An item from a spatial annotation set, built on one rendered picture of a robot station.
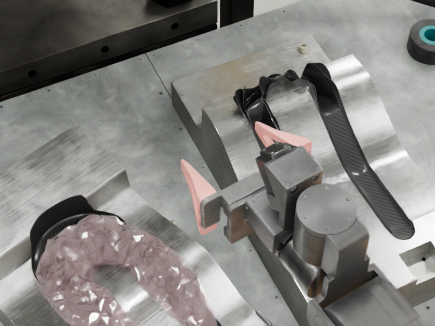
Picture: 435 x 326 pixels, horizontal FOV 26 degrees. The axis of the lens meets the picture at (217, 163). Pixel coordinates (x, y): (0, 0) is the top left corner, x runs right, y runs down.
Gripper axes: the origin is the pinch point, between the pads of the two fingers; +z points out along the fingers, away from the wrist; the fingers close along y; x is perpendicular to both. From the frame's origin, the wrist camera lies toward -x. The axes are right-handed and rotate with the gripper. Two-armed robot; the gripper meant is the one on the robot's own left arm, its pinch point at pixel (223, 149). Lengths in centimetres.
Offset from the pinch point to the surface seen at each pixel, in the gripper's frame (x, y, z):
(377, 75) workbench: 40, -48, 25
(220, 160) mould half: 32.1, -12.0, 19.5
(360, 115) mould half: 28.5, -33.0, 12.8
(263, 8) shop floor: 118, -90, 117
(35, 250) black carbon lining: 32.7, 18.5, 20.6
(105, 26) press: 41, -15, 62
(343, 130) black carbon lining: 29.4, -29.6, 12.4
